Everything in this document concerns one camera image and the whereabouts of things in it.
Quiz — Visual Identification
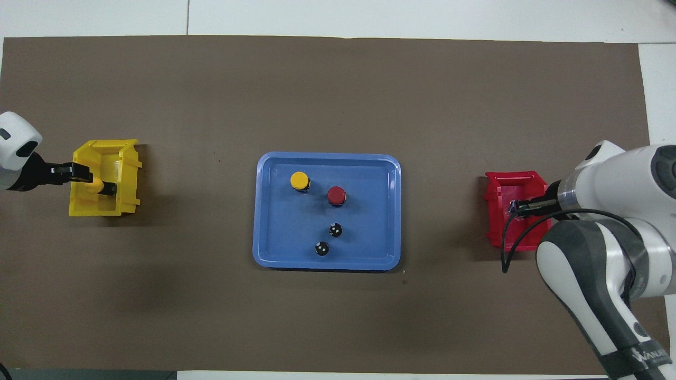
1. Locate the red plastic parts bin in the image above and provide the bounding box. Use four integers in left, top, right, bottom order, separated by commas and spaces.
484, 170, 554, 252

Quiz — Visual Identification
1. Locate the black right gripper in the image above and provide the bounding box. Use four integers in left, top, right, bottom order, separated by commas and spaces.
509, 181, 564, 218

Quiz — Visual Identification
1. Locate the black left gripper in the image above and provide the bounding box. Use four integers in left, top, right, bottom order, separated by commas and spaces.
8, 152, 91, 192

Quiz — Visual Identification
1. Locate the brown paper table mat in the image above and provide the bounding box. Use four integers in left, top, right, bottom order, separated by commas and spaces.
0, 35, 672, 376

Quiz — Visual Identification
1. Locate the yellow plastic parts bin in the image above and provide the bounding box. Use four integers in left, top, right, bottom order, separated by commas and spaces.
69, 139, 143, 217

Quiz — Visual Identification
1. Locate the blue plastic tray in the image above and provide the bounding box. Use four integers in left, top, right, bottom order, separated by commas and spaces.
252, 151, 402, 272

